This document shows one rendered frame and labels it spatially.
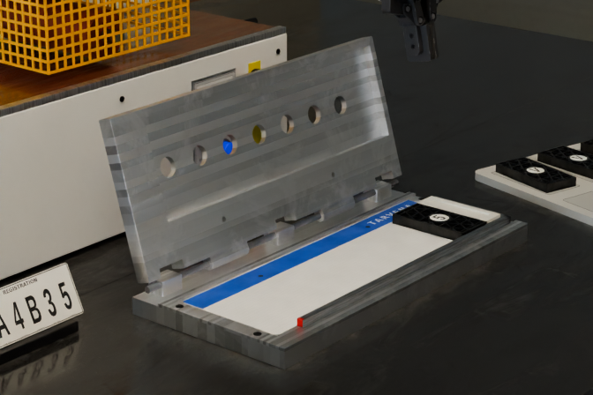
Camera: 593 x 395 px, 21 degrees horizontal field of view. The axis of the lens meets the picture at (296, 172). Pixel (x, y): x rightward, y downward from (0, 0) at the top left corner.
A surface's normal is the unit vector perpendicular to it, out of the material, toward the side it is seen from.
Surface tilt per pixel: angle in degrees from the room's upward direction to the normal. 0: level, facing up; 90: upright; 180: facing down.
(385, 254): 0
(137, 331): 0
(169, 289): 90
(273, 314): 0
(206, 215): 74
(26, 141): 90
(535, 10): 90
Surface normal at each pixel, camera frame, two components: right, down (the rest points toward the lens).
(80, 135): 0.77, 0.21
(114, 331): 0.00, -0.95
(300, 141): 0.74, -0.07
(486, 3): -0.63, 0.26
